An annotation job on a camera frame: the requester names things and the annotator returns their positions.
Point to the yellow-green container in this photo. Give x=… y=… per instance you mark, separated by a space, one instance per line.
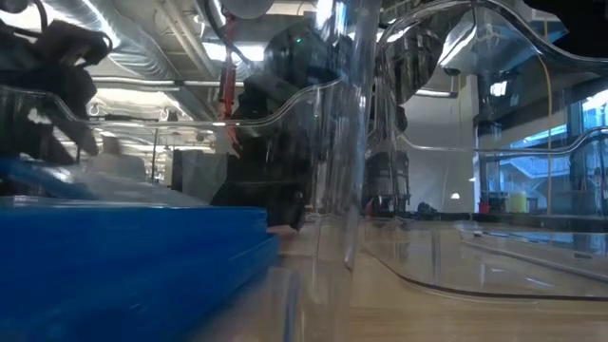
x=518 y=203

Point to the person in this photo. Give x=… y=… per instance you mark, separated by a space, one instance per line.
x=116 y=161

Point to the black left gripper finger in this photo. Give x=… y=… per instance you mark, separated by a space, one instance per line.
x=83 y=123
x=28 y=133

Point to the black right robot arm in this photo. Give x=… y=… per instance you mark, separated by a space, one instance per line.
x=413 y=62

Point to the grey partition panel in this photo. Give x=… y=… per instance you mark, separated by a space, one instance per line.
x=199 y=171

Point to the black background desk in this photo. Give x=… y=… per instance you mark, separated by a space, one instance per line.
x=522 y=222

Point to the clear plastic bin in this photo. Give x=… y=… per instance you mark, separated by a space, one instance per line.
x=313 y=285
x=475 y=275

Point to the dark equipment rack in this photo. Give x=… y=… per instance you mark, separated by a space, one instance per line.
x=387 y=180

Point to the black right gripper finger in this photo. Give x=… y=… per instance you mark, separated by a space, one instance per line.
x=285 y=119

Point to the red container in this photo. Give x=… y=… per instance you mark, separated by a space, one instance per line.
x=484 y=208

